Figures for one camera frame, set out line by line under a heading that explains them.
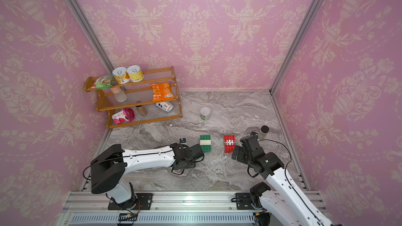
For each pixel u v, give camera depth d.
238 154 0.70
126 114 0.98
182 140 0.78
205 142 0.90
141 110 1.00
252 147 0.57
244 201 0.73
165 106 1.03
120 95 0.95
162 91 0.97
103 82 0.83
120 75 0.83
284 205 0.55
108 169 0.44
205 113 1.00
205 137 0.92
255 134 0.70
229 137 0.92
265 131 0.88
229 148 0.87
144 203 0.74
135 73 0.83
